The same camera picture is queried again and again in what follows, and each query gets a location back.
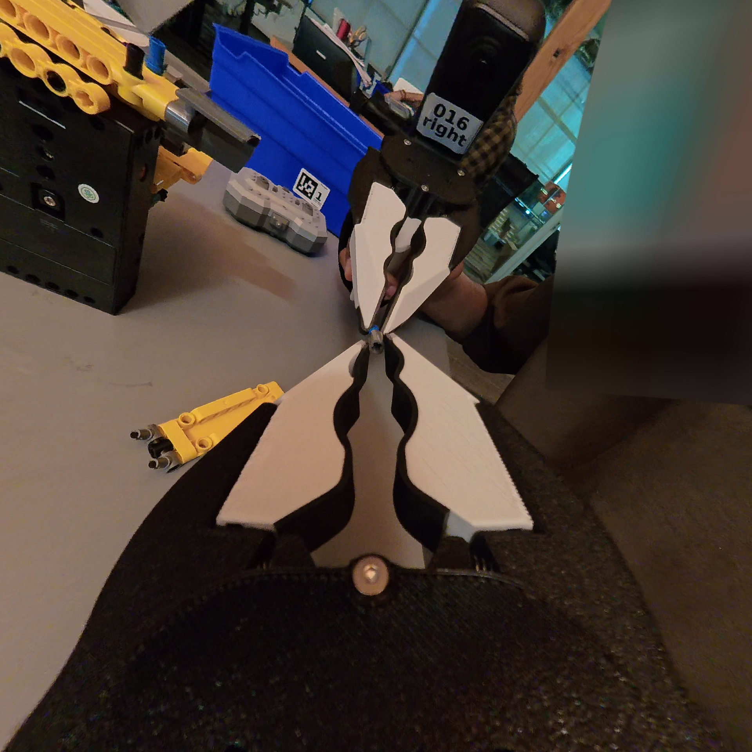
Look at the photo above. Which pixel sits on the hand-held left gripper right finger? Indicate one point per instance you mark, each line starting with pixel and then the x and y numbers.
pixel 464 464

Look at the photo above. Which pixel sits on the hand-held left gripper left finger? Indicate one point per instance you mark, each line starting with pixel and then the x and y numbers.
pixel 294 464

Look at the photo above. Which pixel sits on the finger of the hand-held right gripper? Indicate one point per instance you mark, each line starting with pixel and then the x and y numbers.
pixel 435 252
pixel 370 247

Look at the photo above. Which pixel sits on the grey toy connector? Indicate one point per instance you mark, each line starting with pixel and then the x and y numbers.
pixel 376 342

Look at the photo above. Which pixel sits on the person's right forearm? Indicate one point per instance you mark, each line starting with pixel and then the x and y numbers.
pixel 511 323

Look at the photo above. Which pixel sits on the person's right hand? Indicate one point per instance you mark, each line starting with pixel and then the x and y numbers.
pixel 458 305

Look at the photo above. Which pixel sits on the yellow panel with grey pins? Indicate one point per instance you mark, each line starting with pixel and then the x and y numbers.
pixel 223 417

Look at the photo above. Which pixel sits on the black and white marker tag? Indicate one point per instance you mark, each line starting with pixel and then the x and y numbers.
pixel 310 187

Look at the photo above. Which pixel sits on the grey toy control hub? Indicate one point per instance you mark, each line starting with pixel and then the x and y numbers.
pixel 273 211

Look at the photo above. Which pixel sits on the black monitor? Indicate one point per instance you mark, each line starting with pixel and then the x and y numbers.
pixel 329 53

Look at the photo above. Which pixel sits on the blue plastic bin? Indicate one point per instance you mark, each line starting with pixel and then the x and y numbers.
pixel 276 106

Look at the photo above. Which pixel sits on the yellow and grey toy vehicle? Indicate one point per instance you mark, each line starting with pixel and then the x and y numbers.
pixel 88 76

